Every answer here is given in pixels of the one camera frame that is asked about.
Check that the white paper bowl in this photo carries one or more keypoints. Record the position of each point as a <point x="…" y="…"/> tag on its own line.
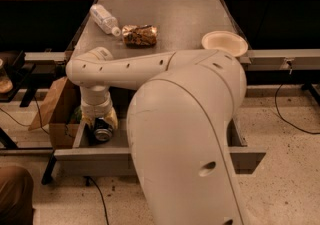
<point x="225" y="41"/>

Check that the shiny snack bag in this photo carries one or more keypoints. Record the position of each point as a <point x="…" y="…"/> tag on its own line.
<point x="134" y="35"/>

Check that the grey cabinet counter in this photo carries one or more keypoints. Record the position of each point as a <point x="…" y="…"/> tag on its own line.
<point x="160" y="19"/>

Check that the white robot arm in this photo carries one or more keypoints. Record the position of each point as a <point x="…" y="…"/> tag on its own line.
<point x="176" y="128"/>

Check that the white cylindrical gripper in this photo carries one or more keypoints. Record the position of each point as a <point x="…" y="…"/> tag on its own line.
<point x="97" y="107"/>

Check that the person's brown trouser leg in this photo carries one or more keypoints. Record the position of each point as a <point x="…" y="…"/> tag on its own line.
<point x="16" y="191"/>

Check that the clear plastic water bottle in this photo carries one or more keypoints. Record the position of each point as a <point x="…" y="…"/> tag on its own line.
<point x="105" y="20"/>

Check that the blue pepsi can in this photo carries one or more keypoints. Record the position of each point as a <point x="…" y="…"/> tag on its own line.
<point x="102" y="131"/>

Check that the brown cardboard box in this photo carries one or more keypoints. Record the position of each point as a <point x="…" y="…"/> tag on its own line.
<point x="56" y="111"/>

